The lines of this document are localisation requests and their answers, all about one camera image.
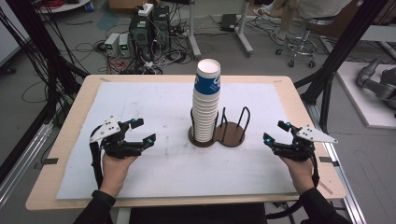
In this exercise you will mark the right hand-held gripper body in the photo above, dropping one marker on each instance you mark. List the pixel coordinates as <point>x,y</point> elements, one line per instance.
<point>299,149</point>

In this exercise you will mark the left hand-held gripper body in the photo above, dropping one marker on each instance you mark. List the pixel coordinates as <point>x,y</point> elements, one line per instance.
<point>107,130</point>

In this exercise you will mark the stack of paper cups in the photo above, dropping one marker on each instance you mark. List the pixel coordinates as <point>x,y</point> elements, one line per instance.
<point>205,109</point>

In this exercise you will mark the person's right hand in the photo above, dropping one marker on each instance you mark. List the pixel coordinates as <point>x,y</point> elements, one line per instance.
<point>300,174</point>

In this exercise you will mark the person's left hand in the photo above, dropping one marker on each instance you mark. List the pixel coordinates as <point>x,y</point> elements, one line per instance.
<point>116,169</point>

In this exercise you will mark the white foam mat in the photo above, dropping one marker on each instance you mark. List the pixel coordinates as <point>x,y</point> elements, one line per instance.
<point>134,102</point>

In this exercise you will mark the black tape strip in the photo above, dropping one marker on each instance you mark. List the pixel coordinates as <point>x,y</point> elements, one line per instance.
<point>50,161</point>
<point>327,160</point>

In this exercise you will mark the white floor platform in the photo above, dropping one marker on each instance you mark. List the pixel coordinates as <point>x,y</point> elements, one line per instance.
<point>358,102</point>

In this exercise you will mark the grey power supply unit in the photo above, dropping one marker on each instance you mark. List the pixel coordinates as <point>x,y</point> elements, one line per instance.
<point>124,45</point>
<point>111,43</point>

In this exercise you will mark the metal stool with wheels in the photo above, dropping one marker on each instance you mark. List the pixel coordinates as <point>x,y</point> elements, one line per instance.
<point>300,46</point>

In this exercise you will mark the black computer tower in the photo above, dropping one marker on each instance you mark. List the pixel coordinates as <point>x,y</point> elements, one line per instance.
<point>140,37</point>
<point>162,28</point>

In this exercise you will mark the person's dark clothing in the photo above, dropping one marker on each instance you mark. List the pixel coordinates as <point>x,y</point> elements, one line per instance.
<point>199,214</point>

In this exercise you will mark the grey desk leg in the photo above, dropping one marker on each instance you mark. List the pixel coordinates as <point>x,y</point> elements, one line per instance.
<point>193,37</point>
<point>244,34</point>

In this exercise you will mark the white power strip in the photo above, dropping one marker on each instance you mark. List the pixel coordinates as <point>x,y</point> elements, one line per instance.
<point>145,9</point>

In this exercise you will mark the black box on floor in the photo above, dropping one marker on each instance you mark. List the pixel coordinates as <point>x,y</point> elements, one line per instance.
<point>228,22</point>

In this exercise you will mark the cardboard box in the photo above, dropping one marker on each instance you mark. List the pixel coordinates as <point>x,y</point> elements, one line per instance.
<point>130,3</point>

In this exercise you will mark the white round table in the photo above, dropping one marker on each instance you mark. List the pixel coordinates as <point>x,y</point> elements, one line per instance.
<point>67,6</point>

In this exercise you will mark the white side table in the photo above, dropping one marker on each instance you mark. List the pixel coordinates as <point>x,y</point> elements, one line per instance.
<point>379,32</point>

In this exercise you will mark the white cabinet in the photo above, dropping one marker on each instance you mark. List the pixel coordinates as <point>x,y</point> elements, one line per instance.
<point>9,34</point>

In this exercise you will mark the aluminium rail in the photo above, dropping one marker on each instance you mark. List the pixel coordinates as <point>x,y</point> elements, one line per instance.
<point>21,165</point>
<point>342,174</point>

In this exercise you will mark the black metal frame post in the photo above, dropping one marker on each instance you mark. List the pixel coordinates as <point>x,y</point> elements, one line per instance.
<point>345,46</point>
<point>37,40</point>

